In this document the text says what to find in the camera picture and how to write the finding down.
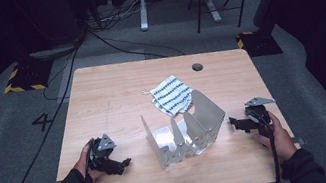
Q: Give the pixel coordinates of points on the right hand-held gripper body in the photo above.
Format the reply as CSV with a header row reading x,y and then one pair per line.
x,y
258,117

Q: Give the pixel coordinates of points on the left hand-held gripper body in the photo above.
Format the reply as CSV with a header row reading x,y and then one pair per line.
x,y
105,143

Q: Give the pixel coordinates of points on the striped knitted cloth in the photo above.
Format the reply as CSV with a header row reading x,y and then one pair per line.
x,y
172,96

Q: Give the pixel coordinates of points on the person's left hand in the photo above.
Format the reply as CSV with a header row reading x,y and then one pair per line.
x,y
81,165

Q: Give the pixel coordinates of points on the person's right hand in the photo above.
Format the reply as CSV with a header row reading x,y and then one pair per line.
x,y
282,143

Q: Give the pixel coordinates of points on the grey flat floor base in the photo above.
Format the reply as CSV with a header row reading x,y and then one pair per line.
x,y
52,52

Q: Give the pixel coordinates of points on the black base plate yellow corner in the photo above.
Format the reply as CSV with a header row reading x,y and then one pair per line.
x,y
261,43

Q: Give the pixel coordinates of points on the black yellow striped base plate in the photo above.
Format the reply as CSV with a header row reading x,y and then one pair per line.
x,y
30,77

